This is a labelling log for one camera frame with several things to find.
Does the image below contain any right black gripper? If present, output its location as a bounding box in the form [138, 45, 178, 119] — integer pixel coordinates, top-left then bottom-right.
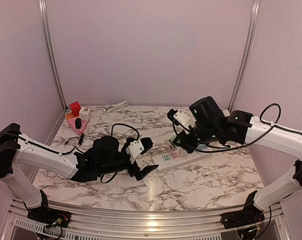
[174, 123, 222, 154]

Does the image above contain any green grey plug adapter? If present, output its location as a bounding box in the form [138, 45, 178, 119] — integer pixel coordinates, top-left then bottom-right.
[169, 136, 178, 146]

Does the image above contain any white multicolour power strip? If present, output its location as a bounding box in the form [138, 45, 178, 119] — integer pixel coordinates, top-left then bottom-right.
[152, 149, 212, 173]

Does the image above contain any white orange-strip cable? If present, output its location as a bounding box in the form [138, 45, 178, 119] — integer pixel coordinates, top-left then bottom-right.
[89, 100, 129, 112]

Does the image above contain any black power adapter with cable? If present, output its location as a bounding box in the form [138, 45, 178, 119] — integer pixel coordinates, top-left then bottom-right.
[65, 117, 84, 146]

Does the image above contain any white cube socket adapter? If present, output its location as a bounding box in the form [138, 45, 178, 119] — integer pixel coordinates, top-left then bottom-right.
[79, 106, 91, 122]

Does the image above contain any pink triangular power strip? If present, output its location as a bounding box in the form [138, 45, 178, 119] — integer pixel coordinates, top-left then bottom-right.
[67, 117, 88, 136]

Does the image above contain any orange power strip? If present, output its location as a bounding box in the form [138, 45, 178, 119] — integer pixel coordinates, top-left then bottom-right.
[65, 112, 74, 119]

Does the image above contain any red cube socket adapter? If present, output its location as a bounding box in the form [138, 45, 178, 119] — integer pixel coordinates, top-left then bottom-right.
[69, 101, 81, 117]

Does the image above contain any blue small plug adapter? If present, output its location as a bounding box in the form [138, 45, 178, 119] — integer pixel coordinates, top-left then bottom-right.
[197, 144, 208, 151]

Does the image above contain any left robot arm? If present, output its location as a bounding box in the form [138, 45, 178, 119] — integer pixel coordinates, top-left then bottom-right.
[0, 123, 158, 228]

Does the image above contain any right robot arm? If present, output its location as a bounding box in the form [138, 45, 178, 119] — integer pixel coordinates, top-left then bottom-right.
[167, 96, 302, 229]

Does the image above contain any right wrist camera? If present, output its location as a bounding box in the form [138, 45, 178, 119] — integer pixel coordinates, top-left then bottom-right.
[167, 109, 196, 132]

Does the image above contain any aluminium front rail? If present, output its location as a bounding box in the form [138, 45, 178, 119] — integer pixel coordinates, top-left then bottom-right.
[0, 198, 293, 240]

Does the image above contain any right aluminium frame post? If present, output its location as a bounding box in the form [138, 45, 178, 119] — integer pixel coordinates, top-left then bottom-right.
[228, 0, 261, 111]

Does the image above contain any aluminium frame post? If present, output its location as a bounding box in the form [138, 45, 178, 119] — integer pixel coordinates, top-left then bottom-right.
[38, 0, 68, 111]
[228, 0, 261, 111]

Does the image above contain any left aluminium frame post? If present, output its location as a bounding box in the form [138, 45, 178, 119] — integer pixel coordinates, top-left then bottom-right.
[38, 0, 68, 111]

